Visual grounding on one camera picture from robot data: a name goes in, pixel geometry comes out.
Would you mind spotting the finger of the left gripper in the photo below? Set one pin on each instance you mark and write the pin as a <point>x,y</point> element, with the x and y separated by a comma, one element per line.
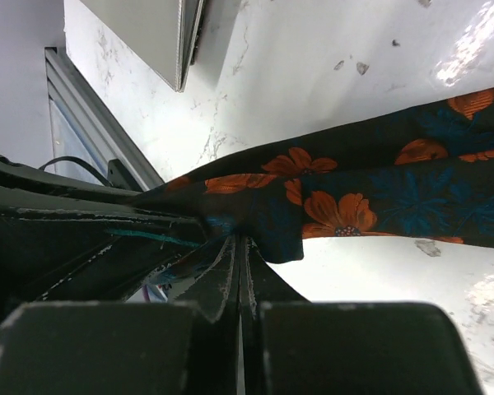
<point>63,239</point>

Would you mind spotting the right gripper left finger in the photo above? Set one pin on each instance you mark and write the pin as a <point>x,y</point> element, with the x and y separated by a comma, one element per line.
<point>189,346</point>

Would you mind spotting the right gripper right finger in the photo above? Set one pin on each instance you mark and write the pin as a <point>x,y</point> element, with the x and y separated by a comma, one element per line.
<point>293,346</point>

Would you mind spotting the black orange floral tie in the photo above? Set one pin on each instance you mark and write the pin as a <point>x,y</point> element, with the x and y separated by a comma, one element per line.
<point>423,172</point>

